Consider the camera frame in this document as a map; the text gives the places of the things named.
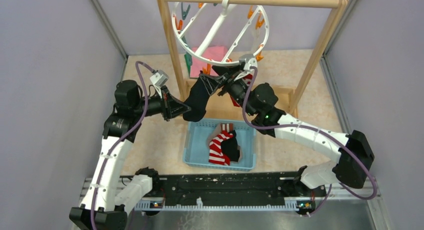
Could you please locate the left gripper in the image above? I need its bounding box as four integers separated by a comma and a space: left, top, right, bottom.
132, 85, 191, 121

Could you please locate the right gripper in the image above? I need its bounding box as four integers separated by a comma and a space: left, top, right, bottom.
199, 64, 257, 116

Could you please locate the black sock back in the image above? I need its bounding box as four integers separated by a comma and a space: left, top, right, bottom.
182, 77, 210, 122

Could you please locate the black sock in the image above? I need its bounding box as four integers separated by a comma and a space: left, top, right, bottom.
182, 77, 210, 122
221, 130, 242, 162

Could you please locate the white round clip hanger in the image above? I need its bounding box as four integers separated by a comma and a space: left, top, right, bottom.
171, 0, 270, 66

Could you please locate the light blue plastic basket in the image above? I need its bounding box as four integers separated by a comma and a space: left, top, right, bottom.
182, 119, 256, 171

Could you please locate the red white striped sock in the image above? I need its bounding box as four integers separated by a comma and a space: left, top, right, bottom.
208, 133, 231, 166
228, 74, 253, 107

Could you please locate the grey striped cuff sock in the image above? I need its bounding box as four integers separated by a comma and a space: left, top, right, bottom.
206, 123, 234, 146

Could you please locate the black sock front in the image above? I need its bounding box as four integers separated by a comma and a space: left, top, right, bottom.
221, 130, 242, 162

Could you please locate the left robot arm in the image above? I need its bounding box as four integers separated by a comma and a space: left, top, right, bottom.
69, 80, 190, 229

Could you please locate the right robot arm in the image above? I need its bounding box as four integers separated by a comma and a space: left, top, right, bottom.
199, 66, 375, 196

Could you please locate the wooden hanger rack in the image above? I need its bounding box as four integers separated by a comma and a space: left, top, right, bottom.
157, 0, 349, 116

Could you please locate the orange clothespin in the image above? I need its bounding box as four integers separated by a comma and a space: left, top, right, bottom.
201, 64, 212, 75

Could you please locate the pink folded cloth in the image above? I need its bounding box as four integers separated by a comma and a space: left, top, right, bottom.
191, 46, 228, 71

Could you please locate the red white striped sock back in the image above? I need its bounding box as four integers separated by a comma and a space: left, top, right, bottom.
228, 74, 253, 107

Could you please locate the teal clothespin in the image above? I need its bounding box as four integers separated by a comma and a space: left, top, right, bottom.
184, 52, 193, 76

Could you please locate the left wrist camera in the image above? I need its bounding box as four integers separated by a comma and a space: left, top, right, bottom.
149, 70, 169, 89

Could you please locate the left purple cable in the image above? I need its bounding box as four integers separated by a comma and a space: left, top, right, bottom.
90, 61, 157, 230

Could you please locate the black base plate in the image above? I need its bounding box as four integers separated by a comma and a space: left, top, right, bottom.
142, 172, 327, 207

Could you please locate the aluminium rail frame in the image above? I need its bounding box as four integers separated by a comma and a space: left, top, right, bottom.
71, 177, 393, 230

